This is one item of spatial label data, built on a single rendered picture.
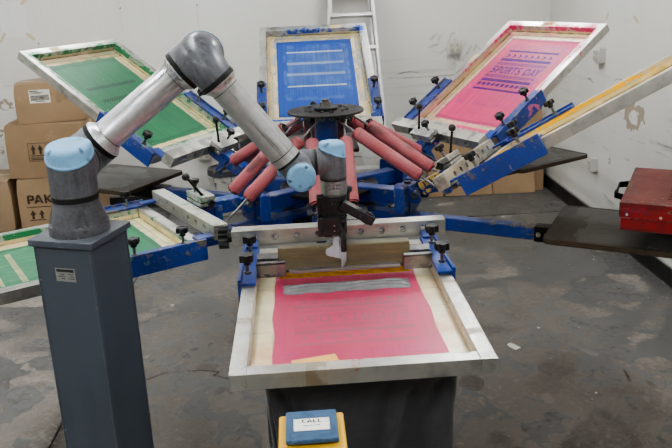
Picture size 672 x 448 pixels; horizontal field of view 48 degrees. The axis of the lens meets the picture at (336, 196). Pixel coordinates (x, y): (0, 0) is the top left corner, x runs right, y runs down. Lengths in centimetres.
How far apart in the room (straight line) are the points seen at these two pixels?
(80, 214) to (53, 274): 17
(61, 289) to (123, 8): 446
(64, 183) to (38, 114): 416
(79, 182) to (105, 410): 61
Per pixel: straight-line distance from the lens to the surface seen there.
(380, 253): 218
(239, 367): 169
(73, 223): 196
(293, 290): 212
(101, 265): 198
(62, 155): 194
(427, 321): 193
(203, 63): 188
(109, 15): 633
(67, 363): 213
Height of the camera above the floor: 179
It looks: 16 degrees down
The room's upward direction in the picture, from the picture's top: 2 degrees counter-clockwise
